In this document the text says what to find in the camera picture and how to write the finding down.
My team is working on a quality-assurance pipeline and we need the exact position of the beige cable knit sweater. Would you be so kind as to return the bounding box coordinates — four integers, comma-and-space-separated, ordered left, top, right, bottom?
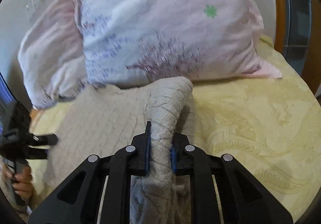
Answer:
45, 77, 193, 223

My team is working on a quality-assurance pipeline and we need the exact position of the person's left hand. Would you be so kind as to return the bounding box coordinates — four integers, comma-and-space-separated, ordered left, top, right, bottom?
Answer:
1, 163, 34, 200

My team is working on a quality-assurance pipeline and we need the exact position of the yellow patterned bedspread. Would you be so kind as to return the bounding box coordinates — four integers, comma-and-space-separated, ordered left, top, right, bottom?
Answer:
28, 34, 321, 223

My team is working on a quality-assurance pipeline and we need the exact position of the left floral pillow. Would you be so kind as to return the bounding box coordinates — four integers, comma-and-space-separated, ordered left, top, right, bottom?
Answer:
17, 0, 87, 109

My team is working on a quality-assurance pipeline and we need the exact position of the floral pillow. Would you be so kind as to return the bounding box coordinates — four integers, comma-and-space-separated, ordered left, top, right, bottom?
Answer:
74, 0, 282, 88
17, 0, 87, 109

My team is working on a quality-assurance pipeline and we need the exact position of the right floral pillow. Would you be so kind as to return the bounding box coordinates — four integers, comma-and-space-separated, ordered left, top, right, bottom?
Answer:
74, 0, 282, 88

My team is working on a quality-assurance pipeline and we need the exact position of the white wall switch plate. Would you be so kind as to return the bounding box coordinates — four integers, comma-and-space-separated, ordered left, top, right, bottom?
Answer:
25, 0, 44, 21

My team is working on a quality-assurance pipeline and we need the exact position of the wooden window frame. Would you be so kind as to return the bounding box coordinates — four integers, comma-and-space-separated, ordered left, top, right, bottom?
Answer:
275, 0, 320, 98

